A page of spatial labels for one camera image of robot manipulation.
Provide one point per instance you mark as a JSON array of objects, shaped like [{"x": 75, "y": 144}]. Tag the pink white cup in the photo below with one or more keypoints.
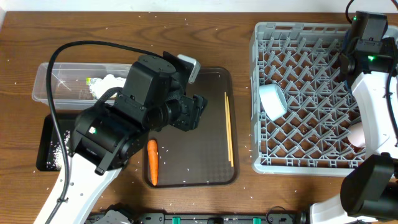
[{"x": 356, "y": 135}]

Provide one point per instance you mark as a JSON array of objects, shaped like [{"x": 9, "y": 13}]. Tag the white tissue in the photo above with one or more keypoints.
[{"x": 101, "y": 85}]

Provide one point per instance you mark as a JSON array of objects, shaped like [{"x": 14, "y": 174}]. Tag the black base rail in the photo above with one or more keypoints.
[{"x": 116, "y": 217}]

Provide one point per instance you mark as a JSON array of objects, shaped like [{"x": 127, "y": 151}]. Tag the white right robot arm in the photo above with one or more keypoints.
[{"x": 368, "y": 64}]

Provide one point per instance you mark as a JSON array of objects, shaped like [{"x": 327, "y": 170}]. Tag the orange carrot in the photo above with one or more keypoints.
[{"x": 152, "y": 151}]

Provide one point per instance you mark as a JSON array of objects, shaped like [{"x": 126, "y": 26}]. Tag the black waste tray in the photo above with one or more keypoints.
[{"x": 66, "y": 122}]

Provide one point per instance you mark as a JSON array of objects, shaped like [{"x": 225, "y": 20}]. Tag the colourful snack wrapper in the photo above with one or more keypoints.
[{"x": 89, "y": 81}]

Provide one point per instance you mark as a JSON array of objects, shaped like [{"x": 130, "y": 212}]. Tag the clear plastic bin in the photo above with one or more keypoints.
[{"x": 68, "y": 81}]

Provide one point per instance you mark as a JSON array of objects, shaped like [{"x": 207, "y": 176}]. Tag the white rice pile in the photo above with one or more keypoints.
[{"x": 54, "y": 154}]

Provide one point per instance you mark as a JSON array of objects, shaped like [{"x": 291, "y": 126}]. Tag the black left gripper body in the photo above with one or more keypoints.
[{"x": 187, "y": 111}]

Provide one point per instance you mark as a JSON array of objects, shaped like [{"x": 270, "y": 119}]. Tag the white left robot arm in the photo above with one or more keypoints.
[{"x": 107, "y": 134}]

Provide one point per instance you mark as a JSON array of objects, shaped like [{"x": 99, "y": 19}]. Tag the brown serving tray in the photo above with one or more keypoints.
[{"x": 200, "y": 157}]

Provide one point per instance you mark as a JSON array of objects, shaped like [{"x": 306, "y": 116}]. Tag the grey dishwasher rack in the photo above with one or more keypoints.
[{"x": 311, "y": 138}]

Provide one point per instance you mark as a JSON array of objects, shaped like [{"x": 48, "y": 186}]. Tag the light blue rice bowl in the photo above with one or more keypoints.
[{"x": 273, "y": 101}]

